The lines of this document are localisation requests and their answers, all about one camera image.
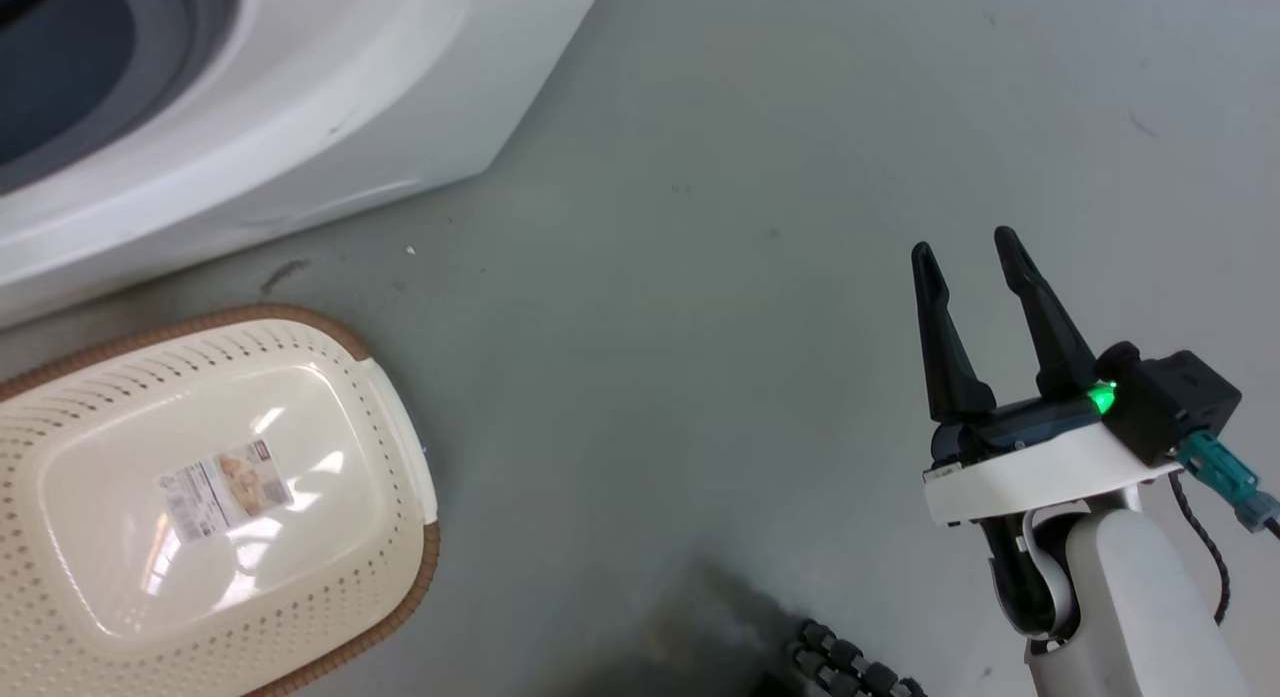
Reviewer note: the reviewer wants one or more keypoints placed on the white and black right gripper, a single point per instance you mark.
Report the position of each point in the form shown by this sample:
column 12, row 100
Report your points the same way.
column 1030, row 462

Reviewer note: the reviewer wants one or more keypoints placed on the white washing machine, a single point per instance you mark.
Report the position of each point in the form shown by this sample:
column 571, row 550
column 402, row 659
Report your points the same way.
column 300, row 107

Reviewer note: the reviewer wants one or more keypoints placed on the cream perforated laundry basket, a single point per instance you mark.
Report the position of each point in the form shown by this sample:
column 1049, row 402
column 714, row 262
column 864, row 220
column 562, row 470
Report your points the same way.
column 200, row 577

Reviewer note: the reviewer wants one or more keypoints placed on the paper label sticker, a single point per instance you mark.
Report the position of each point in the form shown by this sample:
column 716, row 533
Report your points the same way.
column 225, row 490

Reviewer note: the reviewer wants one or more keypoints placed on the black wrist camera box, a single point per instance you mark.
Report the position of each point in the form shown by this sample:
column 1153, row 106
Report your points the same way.
column 1165, row 397

